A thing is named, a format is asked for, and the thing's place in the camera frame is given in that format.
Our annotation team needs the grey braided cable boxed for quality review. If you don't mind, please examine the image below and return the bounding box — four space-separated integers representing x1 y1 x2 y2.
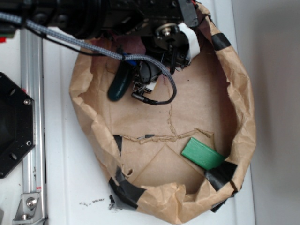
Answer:
0 12 178 106

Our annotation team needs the crumpled brown paper bag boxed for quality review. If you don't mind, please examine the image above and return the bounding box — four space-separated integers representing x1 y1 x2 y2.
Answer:
69 4 256 224

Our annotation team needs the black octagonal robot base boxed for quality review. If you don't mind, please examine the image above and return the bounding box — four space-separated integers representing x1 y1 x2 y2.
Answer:
0 73 35 179

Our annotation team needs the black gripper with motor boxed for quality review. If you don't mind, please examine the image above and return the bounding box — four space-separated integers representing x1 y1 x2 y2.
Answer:
103 0 201 94

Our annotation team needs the green rectangular block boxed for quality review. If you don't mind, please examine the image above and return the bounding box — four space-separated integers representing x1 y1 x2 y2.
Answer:
181 137 225 170

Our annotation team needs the dark green cucumber toy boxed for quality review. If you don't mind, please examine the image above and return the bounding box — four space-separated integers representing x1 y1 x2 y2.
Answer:
107 62 134 101

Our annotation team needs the aluminium extrusion rail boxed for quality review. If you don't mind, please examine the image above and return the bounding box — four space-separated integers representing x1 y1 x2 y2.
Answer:
12 30 48 225

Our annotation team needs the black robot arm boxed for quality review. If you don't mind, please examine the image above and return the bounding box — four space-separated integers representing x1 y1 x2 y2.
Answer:
0 0 200 73

